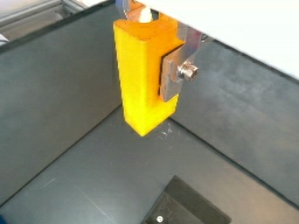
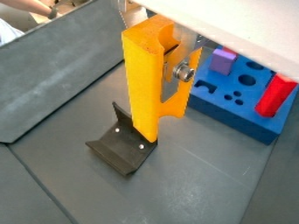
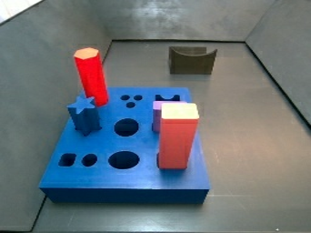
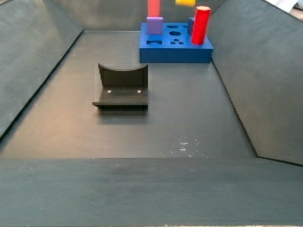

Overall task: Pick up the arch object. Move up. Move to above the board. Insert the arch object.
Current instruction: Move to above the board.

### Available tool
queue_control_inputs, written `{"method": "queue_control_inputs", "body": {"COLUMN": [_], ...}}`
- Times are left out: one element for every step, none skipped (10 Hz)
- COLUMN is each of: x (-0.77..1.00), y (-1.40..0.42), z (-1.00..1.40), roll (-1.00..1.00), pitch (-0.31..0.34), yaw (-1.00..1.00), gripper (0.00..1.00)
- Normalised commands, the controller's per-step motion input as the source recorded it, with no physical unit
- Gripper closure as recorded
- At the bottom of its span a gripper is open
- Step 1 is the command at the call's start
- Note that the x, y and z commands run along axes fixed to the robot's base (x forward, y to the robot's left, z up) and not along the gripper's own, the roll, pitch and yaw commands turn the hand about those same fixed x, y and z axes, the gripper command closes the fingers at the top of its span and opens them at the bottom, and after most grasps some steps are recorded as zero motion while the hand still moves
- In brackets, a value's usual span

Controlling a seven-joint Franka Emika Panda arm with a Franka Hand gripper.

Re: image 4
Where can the blue shape sorter board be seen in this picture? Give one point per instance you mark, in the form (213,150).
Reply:
(170,47)

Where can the black curved holder stand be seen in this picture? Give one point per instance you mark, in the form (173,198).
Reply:
(124,87)

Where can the purple rectangular block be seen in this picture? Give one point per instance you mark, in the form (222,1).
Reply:
(153,25)

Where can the blue star block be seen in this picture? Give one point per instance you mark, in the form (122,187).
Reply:
(189,29)

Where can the red octagonal prism block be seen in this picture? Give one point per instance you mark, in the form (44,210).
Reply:
(200,23)

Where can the red square prism block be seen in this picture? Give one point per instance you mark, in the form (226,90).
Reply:
(153,8)

